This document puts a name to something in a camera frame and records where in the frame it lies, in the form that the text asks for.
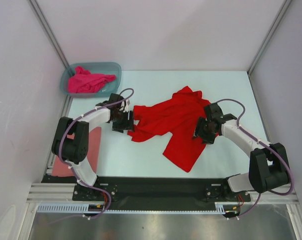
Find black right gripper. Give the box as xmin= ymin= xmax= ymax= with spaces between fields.
xmin=192 ymin=116 xmax=217 ymax=145

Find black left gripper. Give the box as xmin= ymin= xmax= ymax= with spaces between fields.
xmin=111 ymin=109 xmax=134 ymax=133

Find red t-shirt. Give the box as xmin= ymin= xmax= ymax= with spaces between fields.
xmin=128 ymin=86 xmax=210 ymax=173

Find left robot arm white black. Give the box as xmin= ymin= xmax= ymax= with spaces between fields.
xmin=51 ymin=93 xmax=134 ymax=200

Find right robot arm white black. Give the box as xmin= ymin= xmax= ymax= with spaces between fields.
xmin=194 ymin=102 xmax=294 ymax=201

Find teal plastic basin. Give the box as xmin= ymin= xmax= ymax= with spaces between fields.
xmin=59 ymin=62 xmax=122 ymax=98

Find magenta crumpled t-shirt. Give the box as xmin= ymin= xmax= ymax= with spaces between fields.
xmin=68 ymin=66 xmax=116 ymax=94

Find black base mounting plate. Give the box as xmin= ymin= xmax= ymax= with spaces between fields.
xmin=41 ymin=174 xmax=283 ymax=211

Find folded pink t-shirt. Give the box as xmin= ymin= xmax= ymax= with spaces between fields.
xmin=51 ymin=126 xmax=102 ymax=177

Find aluminium frame rail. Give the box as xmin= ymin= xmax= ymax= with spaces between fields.
xmin=26 ymin=183 xmax=75 ymax=203

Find white slotted cable duct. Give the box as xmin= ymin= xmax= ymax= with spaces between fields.
xmin=37 ymin=203 xmax=105 ymax=214

